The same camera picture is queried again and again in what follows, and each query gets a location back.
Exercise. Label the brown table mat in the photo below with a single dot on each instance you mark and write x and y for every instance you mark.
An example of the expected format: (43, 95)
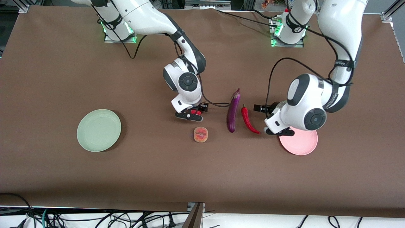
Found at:
(95, 177)

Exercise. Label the green round plate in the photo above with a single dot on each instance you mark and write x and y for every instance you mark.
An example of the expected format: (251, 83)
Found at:
(98, 131)

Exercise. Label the peach fruit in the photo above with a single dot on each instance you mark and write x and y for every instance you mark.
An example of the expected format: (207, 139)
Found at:
(201, 134)

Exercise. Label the brown wooden post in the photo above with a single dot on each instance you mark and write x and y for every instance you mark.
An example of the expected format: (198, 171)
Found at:
(194, 218)

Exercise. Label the red pomegranate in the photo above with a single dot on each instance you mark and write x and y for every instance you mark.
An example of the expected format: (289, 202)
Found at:
(196, 111)

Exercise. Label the purple eggplant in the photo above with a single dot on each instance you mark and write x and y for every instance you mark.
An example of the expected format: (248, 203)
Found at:
(232, 114)

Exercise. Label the grey metal box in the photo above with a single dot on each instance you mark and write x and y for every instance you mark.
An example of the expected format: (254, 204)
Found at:
(207, 4)

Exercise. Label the red chili pepper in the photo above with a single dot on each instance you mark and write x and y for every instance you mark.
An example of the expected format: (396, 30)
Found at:
(246, 120)

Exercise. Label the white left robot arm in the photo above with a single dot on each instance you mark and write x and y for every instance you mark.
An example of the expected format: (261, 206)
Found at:
(338, 25)

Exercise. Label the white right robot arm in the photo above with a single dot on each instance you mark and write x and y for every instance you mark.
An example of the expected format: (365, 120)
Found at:
(142, 15)

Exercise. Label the pink round plate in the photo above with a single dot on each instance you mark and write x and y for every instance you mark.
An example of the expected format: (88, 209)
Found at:
(300, 144)

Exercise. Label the orange background objects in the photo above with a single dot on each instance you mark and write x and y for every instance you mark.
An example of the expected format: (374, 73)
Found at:
(269, 3)

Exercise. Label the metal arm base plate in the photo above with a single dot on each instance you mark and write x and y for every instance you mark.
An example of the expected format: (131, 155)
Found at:
(109, 40)
(297, 45)

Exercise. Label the small metal bracket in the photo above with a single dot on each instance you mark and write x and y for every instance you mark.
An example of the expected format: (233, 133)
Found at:
(190, 206)

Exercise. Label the aluminium frame profile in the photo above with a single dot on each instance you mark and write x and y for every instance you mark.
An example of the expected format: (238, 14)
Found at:
(387, 14)
(23, 8)

